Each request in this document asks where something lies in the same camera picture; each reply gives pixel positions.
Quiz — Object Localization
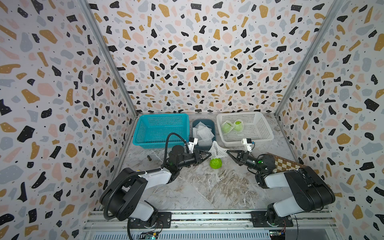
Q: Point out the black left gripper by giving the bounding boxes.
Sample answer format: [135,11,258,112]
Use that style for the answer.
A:
[175,150,211,171]

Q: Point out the green custard apple dark spots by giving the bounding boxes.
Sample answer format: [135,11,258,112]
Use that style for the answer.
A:
[210,158,223,169]

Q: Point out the white foam net sleeve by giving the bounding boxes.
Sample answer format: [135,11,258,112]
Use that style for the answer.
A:
[221,120,235,135]
[209,141,228,159]
[232,119,245,134]

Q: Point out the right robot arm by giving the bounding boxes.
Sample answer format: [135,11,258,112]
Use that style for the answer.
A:
[227,150,336,227]

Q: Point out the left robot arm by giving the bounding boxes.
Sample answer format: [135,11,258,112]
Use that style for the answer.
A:
[100,145,212,226]

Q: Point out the white foam nets pile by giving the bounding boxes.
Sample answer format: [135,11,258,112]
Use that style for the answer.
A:
[193,122,215,147]

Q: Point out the white plastic basket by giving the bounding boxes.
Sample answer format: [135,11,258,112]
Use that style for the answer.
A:
[217,112,274,148]

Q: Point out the wooden chessboard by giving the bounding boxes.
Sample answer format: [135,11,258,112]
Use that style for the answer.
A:
[268,153,304,173]

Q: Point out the teal plastic basket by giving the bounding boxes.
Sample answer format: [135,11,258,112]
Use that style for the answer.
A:
[133,114,190,149]

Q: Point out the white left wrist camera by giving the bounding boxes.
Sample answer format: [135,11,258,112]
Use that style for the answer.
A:
[188,137,198,153]

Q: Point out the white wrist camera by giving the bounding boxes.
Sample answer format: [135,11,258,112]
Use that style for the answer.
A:
[188,137,198,153]
[242,138,255,152]

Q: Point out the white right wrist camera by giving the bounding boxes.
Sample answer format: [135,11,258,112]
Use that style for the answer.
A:
[242,138,255,152]

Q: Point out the black corrugated cable conduit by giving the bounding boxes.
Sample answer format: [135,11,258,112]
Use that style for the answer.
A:
[102,132,190,221]

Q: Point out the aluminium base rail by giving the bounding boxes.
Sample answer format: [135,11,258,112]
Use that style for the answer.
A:
[83,208,340,240]

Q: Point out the aluminium corner post right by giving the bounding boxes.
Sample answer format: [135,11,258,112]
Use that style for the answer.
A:
[274,0,343,118]

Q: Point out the aluminium corner post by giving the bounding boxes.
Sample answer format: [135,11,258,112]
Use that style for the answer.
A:
[274,0,343,118]
[78,0,138,119]

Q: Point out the aluminium corner post left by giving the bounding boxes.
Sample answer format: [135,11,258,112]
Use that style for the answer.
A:
[78,0,138,119]

